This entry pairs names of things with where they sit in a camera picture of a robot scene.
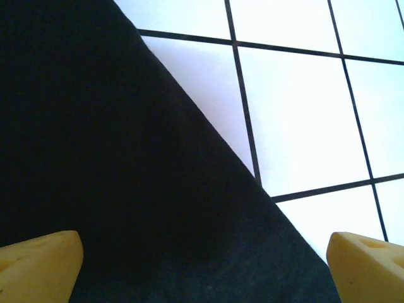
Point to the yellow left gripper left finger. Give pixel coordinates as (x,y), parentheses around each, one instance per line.
(38,268)

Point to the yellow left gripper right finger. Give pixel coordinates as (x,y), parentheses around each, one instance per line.
(366,271)

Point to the black t-shirt with blue print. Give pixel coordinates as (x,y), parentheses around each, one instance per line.
(110,158)

